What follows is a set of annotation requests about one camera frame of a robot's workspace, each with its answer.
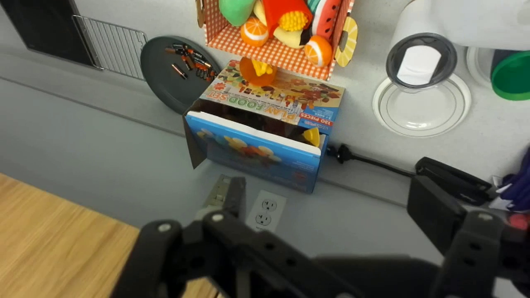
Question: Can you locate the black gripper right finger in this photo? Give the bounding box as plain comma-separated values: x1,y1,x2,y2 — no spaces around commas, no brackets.
406,173,473,258

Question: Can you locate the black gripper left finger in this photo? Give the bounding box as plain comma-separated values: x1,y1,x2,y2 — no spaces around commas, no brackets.
194,173,249,221

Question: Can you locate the black stapler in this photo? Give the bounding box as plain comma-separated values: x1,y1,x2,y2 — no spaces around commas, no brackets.
415,155,499,206

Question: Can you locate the blue play food box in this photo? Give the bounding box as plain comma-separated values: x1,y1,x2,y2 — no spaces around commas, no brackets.
183,57,348,195

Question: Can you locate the orange pink cloth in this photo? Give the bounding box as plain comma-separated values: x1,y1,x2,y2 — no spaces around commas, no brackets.
506,211,530,233

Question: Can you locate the navy blue cloth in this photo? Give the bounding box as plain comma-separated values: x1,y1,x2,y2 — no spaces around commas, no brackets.
499,158,530,215

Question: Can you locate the small white paper plate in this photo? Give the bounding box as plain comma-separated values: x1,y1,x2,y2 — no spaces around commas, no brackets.
370,72,474,139

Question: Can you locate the orange checkered toy tray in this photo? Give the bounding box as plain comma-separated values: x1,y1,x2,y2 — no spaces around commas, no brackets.
194,0,357,84

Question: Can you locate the large white paper plate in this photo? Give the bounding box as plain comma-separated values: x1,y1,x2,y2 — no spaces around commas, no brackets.
464,44,502,90

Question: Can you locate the white tumbler with black lid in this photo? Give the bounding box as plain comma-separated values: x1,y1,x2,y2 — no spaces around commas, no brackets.
385,0,461,90

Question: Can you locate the green plastic cup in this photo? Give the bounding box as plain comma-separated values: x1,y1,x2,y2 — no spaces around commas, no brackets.
489,49,530,102

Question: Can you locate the toy orange slice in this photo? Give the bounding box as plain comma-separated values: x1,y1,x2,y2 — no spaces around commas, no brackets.
302,34,335,69
239,14,272,49

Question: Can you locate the yellow toy corn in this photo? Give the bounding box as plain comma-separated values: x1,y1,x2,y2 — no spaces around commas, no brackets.
277,8,312,34

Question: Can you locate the green toy fruit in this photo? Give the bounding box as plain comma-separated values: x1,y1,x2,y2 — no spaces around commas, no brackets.
218,0,259,29

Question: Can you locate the counter vent grille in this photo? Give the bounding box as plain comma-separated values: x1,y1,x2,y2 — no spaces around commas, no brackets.
70,11,151,82

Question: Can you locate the toy watermelon slice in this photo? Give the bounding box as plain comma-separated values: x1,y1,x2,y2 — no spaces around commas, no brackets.
310,0,345,41

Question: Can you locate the white wall power outlet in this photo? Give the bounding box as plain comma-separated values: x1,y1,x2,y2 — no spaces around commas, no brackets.
244,188,290,233

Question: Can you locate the black power cable with plug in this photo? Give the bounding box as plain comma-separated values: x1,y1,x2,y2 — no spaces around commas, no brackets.
325,142,416,178

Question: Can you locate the yellow toy pineapple ring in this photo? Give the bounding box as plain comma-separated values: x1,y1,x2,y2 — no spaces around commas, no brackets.
335,14,362,69

